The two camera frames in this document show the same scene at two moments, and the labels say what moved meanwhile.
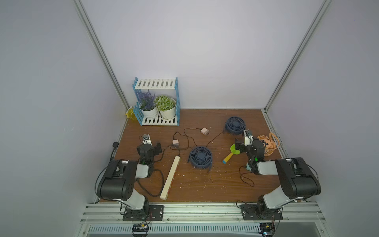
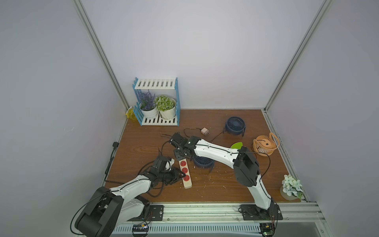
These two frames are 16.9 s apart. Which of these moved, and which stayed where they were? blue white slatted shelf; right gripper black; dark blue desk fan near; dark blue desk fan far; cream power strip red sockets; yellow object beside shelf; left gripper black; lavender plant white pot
Moved: left gripper black; cream power strip red sockets; right gripper black
Stayed: dark blue desk fan far; yellow object beside shelf; dark blue desk fan near; blue white slatted shelf; lavender plant white pot
